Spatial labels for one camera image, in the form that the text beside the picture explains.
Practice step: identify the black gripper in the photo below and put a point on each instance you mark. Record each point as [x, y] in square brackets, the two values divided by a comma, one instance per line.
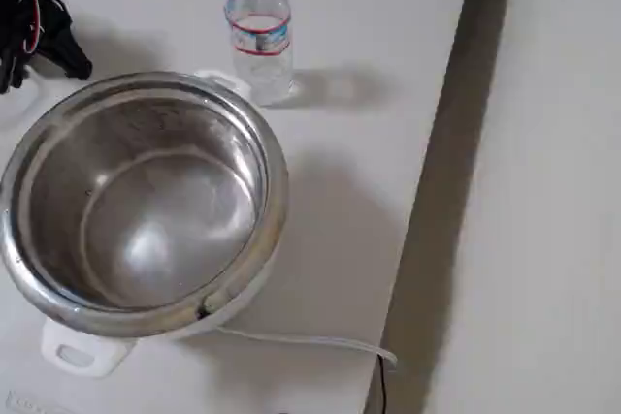
[54, 42]

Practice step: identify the steel inner pot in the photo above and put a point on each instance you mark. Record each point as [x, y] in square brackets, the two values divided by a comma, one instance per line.
[165, 220]

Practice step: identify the white bowl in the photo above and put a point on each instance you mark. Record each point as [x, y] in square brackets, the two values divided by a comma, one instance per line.
[77, 356]

